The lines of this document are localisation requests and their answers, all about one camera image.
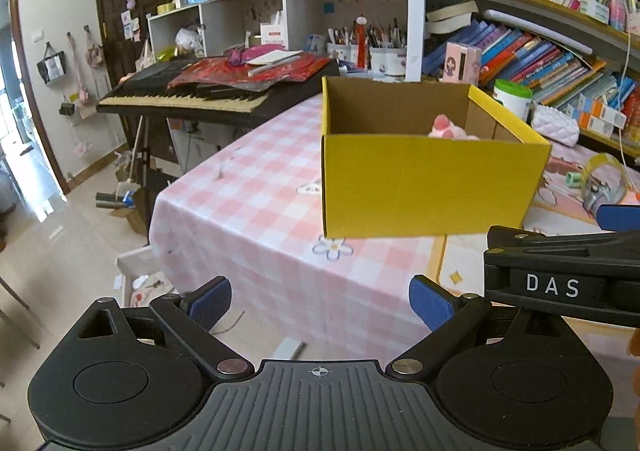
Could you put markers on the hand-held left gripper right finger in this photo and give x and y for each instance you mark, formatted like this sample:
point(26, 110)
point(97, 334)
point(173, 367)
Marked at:
point(430, 303)

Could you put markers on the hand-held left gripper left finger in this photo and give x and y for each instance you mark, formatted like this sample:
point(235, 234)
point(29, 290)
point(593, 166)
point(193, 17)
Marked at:
point(212, 303)

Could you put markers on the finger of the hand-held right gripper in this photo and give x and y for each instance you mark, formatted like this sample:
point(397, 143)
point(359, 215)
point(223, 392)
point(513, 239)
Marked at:
point(620, 217)

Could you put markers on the clear tape roll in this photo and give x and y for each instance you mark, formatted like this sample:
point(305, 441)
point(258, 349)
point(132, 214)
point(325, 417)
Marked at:
point(621, 176)

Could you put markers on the small green gadget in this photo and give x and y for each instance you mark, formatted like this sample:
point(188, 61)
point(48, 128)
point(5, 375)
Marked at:
point(573, 179)

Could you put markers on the yellow cardboard box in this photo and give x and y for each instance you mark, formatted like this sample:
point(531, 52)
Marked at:
point(425, 186)

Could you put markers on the large pink plush pig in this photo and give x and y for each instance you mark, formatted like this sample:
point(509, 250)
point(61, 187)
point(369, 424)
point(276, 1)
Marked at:
point(445, 128)

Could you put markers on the printed cartoon desk mat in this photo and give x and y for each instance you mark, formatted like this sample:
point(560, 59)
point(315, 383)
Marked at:
point(565, 218)

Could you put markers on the white floor bin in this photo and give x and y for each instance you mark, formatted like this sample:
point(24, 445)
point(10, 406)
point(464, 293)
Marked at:
point(140, 266)

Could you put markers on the orange blue small box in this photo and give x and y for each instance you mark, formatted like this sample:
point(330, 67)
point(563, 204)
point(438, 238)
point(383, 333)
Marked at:
point(585, 113)
point(607, 116)

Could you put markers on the white quilted pouch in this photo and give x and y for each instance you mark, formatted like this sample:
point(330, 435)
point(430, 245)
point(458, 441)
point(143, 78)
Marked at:
point(555, 126)

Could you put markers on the keyboard stand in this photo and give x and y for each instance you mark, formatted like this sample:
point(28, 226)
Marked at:
point(150, 166)

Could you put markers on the white jar green lid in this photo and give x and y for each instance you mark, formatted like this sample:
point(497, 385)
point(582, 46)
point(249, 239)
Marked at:
point(512, 103)

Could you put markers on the row of slanted books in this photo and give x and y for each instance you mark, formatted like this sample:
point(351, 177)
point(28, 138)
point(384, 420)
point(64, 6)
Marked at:
point(530, 56)

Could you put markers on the black electronic keyboard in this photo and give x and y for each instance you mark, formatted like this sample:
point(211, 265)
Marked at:
point(150, 101)

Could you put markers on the pink cartoon dispenser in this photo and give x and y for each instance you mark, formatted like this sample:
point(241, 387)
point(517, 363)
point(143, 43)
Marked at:
point(460, 63)

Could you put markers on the red glossy papers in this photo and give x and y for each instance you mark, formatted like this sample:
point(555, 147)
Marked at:
point(215, 73)

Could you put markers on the white cup of pens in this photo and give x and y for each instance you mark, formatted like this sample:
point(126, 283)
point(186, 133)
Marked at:
point(342, 56)
point(387, 61)

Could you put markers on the thick pale book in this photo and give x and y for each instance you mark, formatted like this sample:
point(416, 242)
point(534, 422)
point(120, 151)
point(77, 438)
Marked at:
point(452, 13)

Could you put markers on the red tassel ornament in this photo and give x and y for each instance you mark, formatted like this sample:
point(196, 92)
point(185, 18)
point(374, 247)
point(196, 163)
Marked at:
point(360, 41)

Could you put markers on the small white red box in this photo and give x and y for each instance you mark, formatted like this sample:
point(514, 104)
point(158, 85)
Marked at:
point(274, 36)

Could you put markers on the hanging tote bag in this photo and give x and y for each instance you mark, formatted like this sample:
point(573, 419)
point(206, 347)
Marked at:
point(51, 68)

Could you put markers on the small grey shelf unit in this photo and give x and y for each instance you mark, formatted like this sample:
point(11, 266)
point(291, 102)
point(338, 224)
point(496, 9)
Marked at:
point(305, 11)

